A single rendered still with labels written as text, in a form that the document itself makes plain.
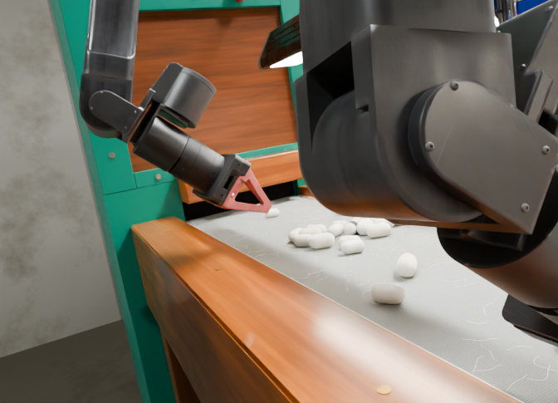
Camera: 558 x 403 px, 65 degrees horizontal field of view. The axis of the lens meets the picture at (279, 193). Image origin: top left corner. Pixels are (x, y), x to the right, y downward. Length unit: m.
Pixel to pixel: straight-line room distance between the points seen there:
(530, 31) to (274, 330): 0.27
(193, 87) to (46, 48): 2.06
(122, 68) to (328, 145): 0.43
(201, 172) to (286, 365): 0.32
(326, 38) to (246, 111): 0.91
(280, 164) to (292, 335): 0.71
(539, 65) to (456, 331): 0.24
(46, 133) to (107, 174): 1.58
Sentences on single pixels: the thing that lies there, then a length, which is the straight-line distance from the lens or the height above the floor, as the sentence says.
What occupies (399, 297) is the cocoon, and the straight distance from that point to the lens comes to 0.44.
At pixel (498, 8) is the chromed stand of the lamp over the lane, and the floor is 1.03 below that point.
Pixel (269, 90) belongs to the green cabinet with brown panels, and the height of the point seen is 1.01.
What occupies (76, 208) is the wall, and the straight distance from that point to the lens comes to 2.56.
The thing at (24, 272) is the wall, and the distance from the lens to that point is 2.62.
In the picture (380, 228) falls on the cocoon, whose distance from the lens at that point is 0.66.
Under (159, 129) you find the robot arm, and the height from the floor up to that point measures 0.94.
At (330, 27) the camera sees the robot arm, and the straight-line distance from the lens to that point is 0.17.
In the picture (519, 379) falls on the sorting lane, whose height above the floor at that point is 0.74.
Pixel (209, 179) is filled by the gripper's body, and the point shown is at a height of 0.87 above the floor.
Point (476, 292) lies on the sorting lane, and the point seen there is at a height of 0.74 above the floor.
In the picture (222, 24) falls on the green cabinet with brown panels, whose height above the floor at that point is 1.18.
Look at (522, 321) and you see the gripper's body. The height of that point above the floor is 0.79.
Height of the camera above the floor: 0.93
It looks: 9 degrees down
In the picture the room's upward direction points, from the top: 9 degrees counter-clockwise
